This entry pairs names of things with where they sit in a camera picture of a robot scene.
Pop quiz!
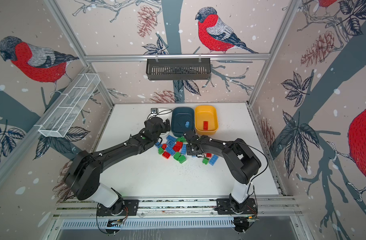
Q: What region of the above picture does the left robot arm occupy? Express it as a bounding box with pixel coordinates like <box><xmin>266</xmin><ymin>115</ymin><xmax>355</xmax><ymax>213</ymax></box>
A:
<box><xmin>64</xmin><ymin>117</ymin><xmax>170</xmax><ymax>216</ymax></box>

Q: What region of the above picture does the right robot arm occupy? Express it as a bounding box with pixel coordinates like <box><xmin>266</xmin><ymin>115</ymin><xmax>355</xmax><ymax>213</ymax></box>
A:
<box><xmin>184</xmin><ymin>131</ymin><xmax>262</xmax><ymax>215</ymax></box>

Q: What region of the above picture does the white plastic bin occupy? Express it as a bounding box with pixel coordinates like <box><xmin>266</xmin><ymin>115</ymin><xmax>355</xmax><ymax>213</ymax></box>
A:
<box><xmin>148</xmin><ymin>108</ymin><xmax>173</xmax><ymax>138</ymax></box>

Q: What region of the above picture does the green lego bottom pair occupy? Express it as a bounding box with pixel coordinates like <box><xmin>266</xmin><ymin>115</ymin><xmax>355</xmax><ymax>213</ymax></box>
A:
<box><xmin>178</xmin><ymin>155</ymin><xmax>187</xmax><ymax>164</ymax></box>

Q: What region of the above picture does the teal plastic bin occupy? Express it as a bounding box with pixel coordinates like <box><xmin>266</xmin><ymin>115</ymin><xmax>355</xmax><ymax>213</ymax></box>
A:
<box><xmin>171</xmin><ymin>107</ymin><xmax>195</xmax><ymax>137</ymax></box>

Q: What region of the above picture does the yellow plastic bin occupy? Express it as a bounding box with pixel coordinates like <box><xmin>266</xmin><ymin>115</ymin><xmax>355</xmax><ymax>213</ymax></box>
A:
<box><xmin>195</xmin><ymin>105</ymin><xmax>219</xmax><ymax>135</ymax></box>

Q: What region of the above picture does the black hanging wire basket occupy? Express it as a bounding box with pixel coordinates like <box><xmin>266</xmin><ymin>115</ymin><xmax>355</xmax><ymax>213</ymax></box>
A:
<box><xmin>146</xmin><ymin>58</ymin><xmax>212</xmax><ymax>81</ymax></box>

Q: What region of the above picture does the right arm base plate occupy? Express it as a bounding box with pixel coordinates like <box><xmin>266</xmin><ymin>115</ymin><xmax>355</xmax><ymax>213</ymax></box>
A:
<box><xmin>215</xmin><ymin>196</ymin><xmax>258</xmax><ymax>216</ymax></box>

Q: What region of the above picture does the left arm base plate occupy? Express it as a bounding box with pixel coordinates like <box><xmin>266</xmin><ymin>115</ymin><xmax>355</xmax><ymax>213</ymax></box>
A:
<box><xmin>96</xmin><ymin>199</ymin><xmax>139</xmax><ymax>217</ymax></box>

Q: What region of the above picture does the white wire mesh basket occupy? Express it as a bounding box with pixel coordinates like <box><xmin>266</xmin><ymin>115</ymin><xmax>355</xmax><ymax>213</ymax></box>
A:
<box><xmin>38</xmin><ymin>73</ymin><xmax>100</xmax><ymax>138</ymax></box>

